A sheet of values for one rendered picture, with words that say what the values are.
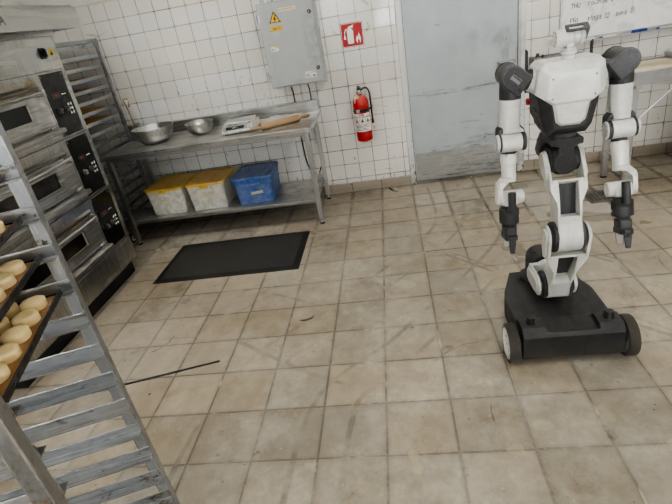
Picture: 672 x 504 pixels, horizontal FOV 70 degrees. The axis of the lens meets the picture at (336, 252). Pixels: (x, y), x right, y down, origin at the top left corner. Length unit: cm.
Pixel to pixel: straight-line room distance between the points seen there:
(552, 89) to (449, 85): 269
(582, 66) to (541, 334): 118
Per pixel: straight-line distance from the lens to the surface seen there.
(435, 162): 497
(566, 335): 250
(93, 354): 133
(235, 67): 491
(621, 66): 234
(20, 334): 109
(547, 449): 224
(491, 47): 485
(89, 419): 145
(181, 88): 511
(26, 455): 92
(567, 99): 223
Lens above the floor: 168
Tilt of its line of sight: 26 degrees down
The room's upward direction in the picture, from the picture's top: 10 degrees counter-clockwise
